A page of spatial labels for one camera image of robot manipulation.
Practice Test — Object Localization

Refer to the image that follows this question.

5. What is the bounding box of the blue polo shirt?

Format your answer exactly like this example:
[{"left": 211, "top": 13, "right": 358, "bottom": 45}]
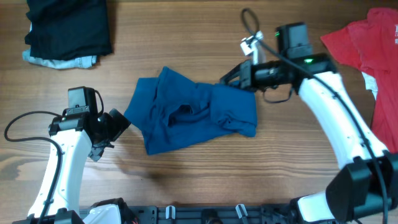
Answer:
[{"left": 124, "top": 67, "right": 257, "bottom": 155}]

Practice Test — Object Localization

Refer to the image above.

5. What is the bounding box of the light grey folded garment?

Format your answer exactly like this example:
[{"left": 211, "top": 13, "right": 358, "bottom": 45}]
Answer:
[{"left": 22, "top": 49, "right": 98, "bottom": 70}]

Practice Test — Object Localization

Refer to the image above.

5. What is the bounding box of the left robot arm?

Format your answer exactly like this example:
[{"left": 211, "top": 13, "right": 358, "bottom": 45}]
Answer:
[{"left": 22, "top": 86, "right": 137, "bottom": 223}]

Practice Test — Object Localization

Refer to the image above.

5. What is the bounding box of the black folded garment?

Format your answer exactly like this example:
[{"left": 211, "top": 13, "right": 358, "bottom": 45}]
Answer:
[{"left": 25, "top": 0, "right": 113, "bottom": 60}]

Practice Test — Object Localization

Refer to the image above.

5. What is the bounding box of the left black cable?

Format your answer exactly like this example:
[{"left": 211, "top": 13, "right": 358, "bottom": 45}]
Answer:
[{"left": 3, "top": 111, "right": 65, "bottom": 224}]

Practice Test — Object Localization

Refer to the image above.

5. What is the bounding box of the right black cable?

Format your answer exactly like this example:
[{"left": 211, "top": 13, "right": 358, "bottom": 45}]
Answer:
[{"left": 241, "top": 7, "right": 389, "bottom": 224}]

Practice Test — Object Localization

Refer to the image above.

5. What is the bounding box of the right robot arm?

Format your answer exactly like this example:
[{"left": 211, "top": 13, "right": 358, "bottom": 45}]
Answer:
[{"left": 220, "top": 22, "right": 397, "bottom": 223}]

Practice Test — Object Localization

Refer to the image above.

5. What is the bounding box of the black cable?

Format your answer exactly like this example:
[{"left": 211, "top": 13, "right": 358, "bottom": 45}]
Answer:
[
  {"left": 241, "top": 7, "right": 389, "bottom": 224},
  {"left": 3, "top": 111, "right": 65, "bottom": 224}
]

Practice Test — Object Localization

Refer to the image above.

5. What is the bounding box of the red t-shirt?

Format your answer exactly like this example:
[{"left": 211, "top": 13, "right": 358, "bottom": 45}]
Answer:
[{"left": 320, "top": 7, "right": 397, "bottom": 153}]

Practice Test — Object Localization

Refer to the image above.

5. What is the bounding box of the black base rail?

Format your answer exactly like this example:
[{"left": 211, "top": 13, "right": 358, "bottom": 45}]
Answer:
[{"left": 129, "top": 204, "right": 304, "bottom": 224}]

